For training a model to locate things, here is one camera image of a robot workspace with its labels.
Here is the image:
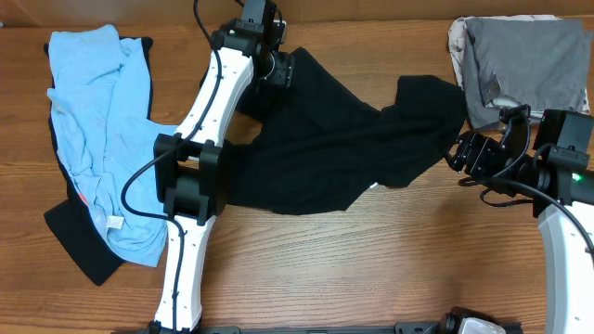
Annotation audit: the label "light blue t-shirt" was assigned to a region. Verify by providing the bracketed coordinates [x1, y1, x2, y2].
[47, 24, 175, 267]

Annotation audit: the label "folded white cloth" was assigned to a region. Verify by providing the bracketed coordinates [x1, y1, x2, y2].
[446, 14, 592, 117]

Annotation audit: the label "brown cardboard backdrop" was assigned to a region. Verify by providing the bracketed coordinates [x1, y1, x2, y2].
[1, 0, 593, 27]

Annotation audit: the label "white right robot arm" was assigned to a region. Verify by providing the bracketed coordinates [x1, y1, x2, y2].
[445, 105, 593, 333]

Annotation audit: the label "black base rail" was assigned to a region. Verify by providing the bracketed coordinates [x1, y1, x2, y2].
[124, 306, 523, 334]

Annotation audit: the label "black t-shirt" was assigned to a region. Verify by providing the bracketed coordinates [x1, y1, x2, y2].
[225, 47, 466, 215]

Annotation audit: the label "folded grey shorts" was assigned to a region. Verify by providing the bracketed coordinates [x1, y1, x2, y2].
[460, 16, 590, 131]

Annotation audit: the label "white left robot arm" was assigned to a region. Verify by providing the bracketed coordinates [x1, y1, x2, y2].
[147, 0, 294, 333]

